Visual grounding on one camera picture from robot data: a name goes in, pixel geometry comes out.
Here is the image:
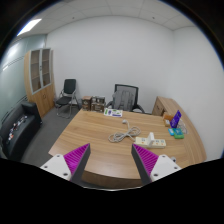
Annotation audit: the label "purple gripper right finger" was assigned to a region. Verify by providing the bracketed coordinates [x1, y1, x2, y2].
[131, 144, 180, 186]

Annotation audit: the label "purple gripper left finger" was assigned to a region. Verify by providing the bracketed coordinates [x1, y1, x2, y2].
[41, 144, 91, 183]

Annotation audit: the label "white charger plug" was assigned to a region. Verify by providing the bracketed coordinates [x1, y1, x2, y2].
[147, 132, 155, 146]

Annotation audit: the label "white power strip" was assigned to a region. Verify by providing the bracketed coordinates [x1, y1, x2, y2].
[135, 137, 166, 148]

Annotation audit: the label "wooden office desk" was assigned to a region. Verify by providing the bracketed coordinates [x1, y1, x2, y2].
[49, 110, 206, 189]

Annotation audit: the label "blue small box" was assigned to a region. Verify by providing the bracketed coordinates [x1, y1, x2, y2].
[168, 128, 174, 136]

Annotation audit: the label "green small box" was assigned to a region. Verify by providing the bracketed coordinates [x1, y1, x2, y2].
[174, 129, 184, 139]

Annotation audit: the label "purple box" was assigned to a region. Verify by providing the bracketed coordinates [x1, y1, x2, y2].
[170, 111, 182, 128]

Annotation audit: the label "orange small box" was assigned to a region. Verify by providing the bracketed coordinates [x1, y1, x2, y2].
[163, 112, 174, 121]

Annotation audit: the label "wooden side cabinet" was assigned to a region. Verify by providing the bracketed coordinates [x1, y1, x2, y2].
[152, 96, 173, 116]

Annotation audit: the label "black visitor chair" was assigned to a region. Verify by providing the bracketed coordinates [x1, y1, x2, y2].
[55, 79, 77, 111]

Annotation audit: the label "black leather sofa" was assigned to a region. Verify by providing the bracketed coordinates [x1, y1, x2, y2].
[0, 101, 42, 161]

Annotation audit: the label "white printed flat box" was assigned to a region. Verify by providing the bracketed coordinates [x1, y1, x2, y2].
[104, 108, 123, 117]

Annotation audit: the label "brown cardboard box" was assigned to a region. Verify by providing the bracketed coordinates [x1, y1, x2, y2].
[82, 96, 92, 111]

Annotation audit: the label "dark stacked boxes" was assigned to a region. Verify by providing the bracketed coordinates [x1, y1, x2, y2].
[91, 96, 106, 112]

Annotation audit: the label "grey backpack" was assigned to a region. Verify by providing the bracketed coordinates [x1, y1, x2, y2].
[112, 90, 134, 111]

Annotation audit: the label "black mesh office chair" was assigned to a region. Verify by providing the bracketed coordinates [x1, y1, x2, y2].
[106, 84, 144, 113]

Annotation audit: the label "wooden glass-door cabinet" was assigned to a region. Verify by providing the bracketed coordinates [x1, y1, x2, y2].
[24, 48, 54, 117]

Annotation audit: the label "ceiling light panel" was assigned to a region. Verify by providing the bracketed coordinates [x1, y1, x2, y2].
[18, 19, 40, 35]

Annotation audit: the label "white coiled power cable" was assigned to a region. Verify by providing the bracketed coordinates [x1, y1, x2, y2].
[107, 119, 142, 144]

